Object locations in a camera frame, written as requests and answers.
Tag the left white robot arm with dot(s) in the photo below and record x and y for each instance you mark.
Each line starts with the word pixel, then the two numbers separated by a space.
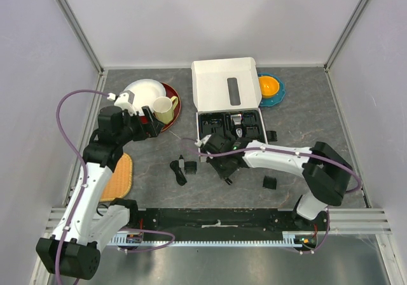
pixel 76 244

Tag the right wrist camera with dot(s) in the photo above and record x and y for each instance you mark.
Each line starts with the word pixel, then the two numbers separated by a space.
pixel 201 142

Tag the white paper plate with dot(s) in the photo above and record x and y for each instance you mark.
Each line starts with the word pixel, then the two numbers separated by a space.
pixel 143 93

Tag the woven bamboo tray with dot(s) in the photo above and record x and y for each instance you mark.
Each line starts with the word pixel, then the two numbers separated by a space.
pixel 121 180

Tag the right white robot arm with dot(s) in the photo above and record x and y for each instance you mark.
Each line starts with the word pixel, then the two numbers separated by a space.
pixel 323 169

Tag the pale yellow mug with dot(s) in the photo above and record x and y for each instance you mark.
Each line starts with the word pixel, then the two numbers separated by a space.
pixel 164 108

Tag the black silver hair clipper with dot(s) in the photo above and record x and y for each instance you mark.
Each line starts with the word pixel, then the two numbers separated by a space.
pixel 236 119

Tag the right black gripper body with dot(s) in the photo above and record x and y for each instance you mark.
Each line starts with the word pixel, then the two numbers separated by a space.
pixel 219 163

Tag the dark red round tray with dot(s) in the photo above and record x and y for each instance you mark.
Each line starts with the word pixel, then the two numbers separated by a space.
pixel 170 92

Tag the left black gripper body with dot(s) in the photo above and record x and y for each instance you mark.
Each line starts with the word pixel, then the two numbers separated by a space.
pixel 133 130

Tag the small oil bottle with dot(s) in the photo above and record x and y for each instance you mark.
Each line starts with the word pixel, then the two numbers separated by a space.
pixel 181 162

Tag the slotted cable duct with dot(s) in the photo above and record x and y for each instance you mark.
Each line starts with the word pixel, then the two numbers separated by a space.
pixel 123 239

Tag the teal scalloped plate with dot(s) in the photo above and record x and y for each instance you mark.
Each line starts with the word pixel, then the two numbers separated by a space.
pixel 276 99

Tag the orange bowl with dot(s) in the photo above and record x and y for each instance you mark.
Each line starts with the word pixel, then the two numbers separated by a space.
pixel 269 86

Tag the white clipper kit box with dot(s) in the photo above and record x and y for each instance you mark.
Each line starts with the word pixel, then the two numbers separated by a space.
pixel 224 87

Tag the black comb guard attachment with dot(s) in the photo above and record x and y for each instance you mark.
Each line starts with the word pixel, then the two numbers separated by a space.
pixel 271 136

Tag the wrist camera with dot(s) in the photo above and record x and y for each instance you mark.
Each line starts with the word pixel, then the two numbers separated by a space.
pixel 125 101
pixel 201 142

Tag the black comb guard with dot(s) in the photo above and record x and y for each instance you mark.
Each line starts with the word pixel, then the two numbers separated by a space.
pixel 190 167
pixel 270 182

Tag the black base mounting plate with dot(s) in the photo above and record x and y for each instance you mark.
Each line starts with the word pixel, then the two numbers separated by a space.
pixel 223 225

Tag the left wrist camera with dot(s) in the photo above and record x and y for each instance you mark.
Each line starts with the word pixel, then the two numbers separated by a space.
pixel 125 101

